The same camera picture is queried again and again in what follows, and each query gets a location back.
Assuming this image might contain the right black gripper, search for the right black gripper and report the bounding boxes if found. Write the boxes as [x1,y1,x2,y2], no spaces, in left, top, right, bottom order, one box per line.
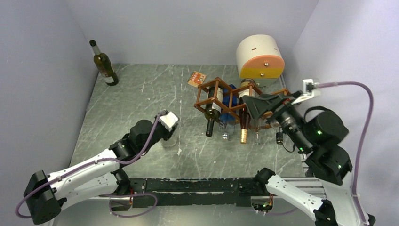
[242,90,312,152]

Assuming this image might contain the clear round liquor bottle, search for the clear round liquor bottle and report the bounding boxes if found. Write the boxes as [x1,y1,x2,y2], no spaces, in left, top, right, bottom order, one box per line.
[160,125,180,148]

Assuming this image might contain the dark green black-capped bottle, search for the dark green black-capped bottle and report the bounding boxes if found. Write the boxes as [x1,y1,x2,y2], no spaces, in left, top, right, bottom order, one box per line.
[204,86,223,137]

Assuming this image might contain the olive green wine bottle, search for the olive green wine bottle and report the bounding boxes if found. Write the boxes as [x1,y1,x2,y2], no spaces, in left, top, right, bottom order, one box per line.
[89,40,119,86]

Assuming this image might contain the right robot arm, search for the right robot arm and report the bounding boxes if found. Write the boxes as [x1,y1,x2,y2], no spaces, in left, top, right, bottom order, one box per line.
[242,91,376,226]

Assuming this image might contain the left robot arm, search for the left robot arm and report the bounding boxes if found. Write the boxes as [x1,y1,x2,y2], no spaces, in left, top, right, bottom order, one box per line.
[15,113,179,225]

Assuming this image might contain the brown wooden wine rack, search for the brown wooden wine rack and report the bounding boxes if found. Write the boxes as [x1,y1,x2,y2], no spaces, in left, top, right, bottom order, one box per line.
[193,77,301,129]

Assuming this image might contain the clear blue-label bottle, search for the clear blue-label bottle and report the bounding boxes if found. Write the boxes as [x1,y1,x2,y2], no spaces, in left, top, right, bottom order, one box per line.
[219,95,238,141]

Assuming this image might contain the cream orange cylinder container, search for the cream orange cylinder container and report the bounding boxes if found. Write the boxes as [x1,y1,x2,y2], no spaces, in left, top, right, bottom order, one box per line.
[236,34,285,80]

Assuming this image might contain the small orange card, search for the small orange card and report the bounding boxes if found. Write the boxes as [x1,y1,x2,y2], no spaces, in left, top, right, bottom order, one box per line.
[187,71,207,88]

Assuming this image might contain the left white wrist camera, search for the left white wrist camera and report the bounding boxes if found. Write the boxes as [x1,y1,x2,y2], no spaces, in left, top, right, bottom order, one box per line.
[159,110,180,132]

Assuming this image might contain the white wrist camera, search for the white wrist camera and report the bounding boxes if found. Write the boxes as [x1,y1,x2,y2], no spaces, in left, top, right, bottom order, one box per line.
[159,110,180,132]
[292,79,321,105]

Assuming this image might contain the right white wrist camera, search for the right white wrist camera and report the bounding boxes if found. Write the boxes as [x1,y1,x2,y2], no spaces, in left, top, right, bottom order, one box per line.
[292,79,321,105]

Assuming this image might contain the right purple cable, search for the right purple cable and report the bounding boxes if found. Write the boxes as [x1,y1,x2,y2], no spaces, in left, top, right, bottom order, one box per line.
[315,81,375,226]

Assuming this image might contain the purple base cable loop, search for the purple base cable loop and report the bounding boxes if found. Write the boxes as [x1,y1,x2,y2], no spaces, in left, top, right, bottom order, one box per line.
[103,192,159,218]

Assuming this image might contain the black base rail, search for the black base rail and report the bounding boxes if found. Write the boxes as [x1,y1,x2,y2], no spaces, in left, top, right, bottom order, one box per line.
[112,178,269,207]

